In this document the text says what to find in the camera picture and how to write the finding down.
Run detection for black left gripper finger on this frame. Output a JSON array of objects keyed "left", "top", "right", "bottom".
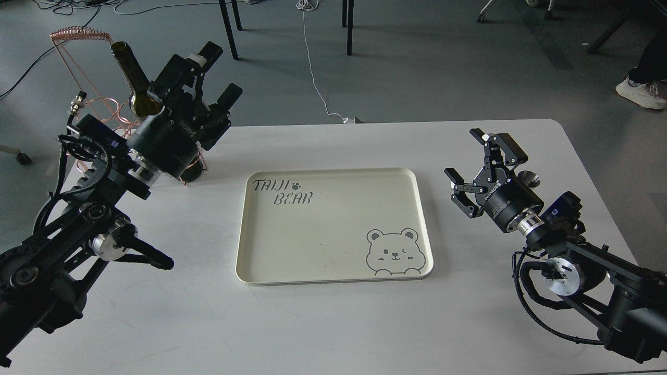
[
  {"left": 195, "top": 83, "right": 243, "bottom": 151},
  {"left": 149, "top": 41, "right": 223, "bottom": 113}
]

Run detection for dark green wine bottle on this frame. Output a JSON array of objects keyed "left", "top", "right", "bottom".
[{"left": 110, "top": 41, "right": 204, "bottom": 183}]

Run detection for chair caster wheel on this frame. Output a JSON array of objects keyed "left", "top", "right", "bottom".
[{"left": 0, "top": 144, "right": 32, "bottom": 166}]

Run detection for black chair legs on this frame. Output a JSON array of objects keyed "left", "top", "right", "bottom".
[{"left": 218, "top": 0, "right": 355, "bottom": 61}]

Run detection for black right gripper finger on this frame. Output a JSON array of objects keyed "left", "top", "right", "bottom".
[
  {"left": 470, "top": 128, "right": 528, "bottom": 180},
  {"left": 444, "top": 168, "right": 488, "bottom": 218}
]

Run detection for steel double jigger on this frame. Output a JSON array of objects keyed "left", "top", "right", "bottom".
[{"left": 517, "top": 169, "right": 541, "bottom": 189}]

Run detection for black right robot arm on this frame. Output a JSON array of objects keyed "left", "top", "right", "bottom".
[{"left": 444, "top": 129, "right": 666, "bottom": 363}]

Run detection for black desk leg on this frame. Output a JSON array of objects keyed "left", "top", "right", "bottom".
[{"left": 586, "top": 1, "right": 640, "bottom": 55}]

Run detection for cream bear serving tray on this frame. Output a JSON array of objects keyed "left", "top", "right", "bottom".
[{"left": 236, "top": 168, "right": 434, "bottom": 285}]

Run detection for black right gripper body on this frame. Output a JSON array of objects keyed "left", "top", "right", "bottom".
[{"left": 477, "top": 172, "right": 544, "bottom": 233}]

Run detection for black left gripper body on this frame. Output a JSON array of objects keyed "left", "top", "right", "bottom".
[{"left": 127, "top": 104, "right": 208, "bottom": 178}]

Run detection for copper wire wine rack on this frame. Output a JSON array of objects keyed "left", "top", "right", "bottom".
[{"left": 50, "top": 27, "right": 209, "bottom": 184}]

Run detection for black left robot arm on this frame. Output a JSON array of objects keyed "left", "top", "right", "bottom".
[{"left": 2, "top": 41, "right": 242, "bottom": 367}]

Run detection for white sneaker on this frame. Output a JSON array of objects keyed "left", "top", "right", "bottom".
[{"left": 615, "top": 77, "right": 666, "bottom": 110}]

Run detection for white floor cable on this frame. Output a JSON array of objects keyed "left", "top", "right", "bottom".
[{"left": 296, "top": 0, "right": 365, "bottom": 124}]

